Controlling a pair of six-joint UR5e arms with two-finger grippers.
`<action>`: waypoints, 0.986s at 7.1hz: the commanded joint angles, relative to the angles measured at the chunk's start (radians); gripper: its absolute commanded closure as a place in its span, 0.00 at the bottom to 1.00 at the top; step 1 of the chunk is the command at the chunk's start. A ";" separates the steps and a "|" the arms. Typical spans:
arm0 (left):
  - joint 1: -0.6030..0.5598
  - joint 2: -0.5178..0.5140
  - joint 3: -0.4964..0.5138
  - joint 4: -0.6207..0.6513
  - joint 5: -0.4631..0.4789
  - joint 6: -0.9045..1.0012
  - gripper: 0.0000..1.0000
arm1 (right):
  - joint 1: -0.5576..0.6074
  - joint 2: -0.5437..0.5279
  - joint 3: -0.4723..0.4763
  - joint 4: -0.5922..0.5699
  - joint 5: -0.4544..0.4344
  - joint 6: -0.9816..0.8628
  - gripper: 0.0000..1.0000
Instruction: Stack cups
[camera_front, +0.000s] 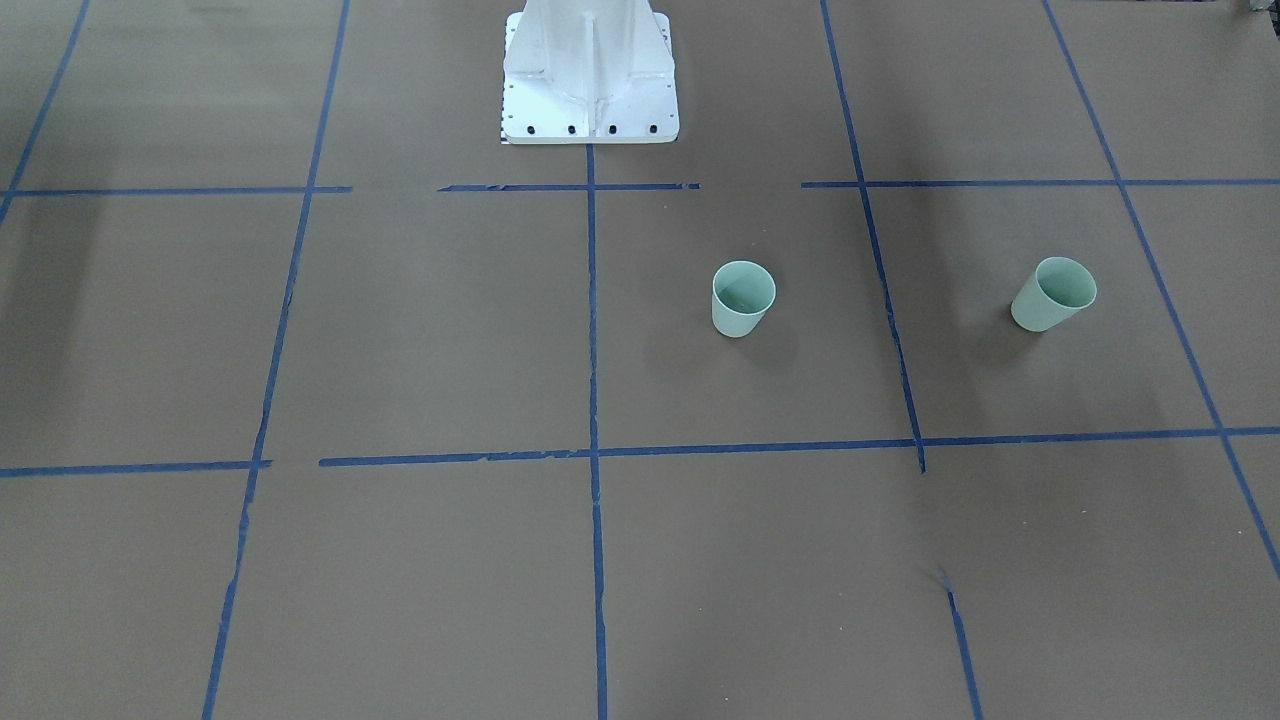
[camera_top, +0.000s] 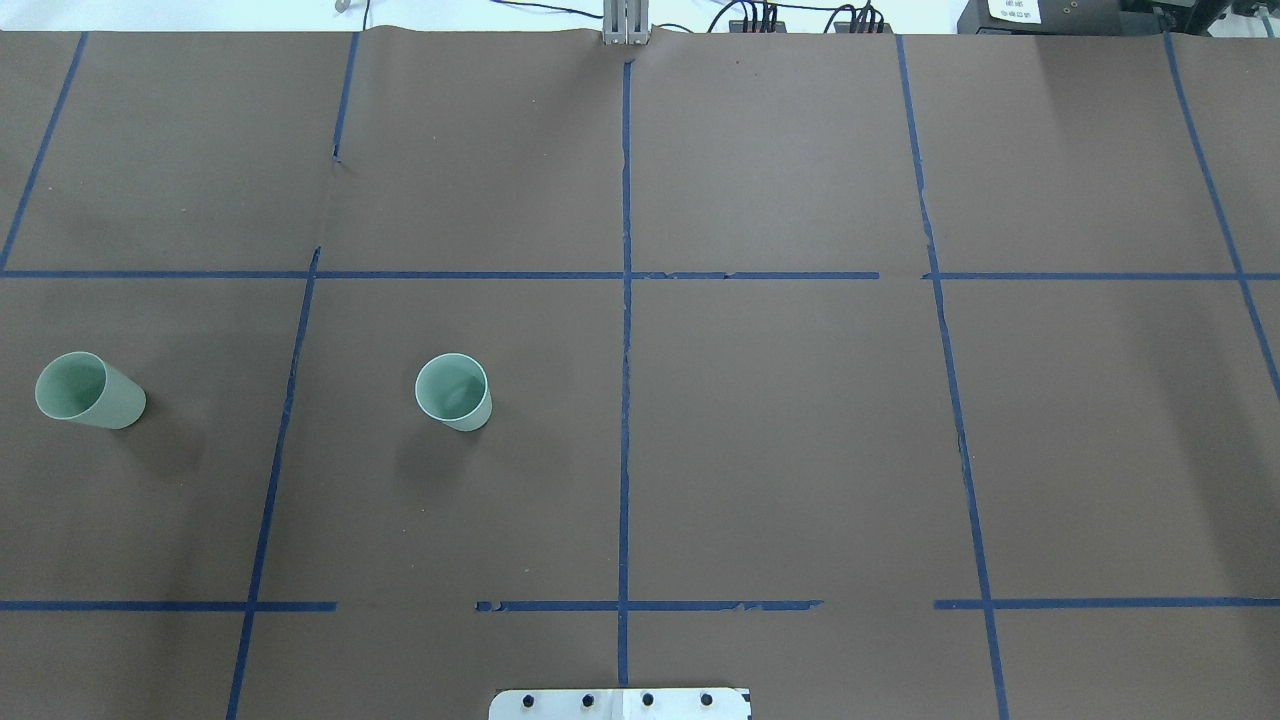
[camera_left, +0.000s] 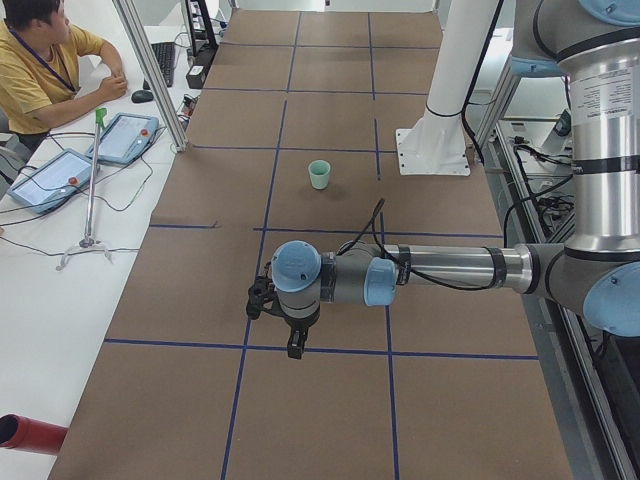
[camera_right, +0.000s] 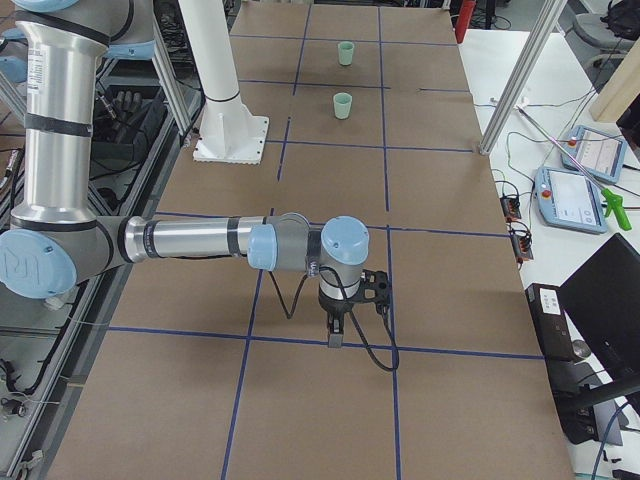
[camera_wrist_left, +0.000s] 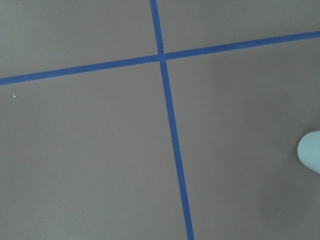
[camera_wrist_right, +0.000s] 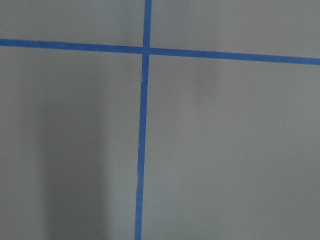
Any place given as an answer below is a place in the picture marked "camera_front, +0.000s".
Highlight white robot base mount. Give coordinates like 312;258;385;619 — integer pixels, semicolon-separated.
500;1;681;145

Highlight mint green cup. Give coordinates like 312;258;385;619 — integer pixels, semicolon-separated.
1010;256;1098;333
710;260;777;340

